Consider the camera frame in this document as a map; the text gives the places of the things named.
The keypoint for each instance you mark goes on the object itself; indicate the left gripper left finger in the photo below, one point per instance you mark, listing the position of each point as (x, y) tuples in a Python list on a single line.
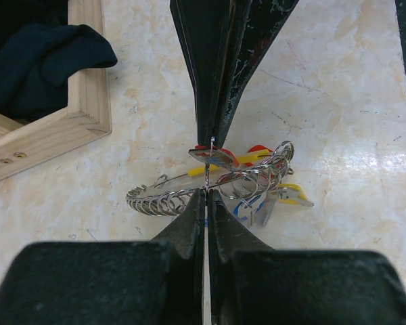
[(158, 281)]

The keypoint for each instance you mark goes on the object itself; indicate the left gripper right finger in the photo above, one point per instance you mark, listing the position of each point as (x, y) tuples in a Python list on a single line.
[(252, 283)]

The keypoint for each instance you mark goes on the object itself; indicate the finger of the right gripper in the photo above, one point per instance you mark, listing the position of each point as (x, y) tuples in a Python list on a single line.
[(255, 26), (209, 33)]

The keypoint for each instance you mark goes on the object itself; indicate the large keyring with keys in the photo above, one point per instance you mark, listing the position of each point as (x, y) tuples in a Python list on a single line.
[(253, 182)]

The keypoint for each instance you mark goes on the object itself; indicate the dark navy tank top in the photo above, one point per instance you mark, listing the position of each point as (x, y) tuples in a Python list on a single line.
[(39, 52)]

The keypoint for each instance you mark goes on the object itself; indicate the wooden clothes rack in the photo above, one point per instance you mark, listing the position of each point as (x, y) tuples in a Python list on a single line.
[(24, 144)]

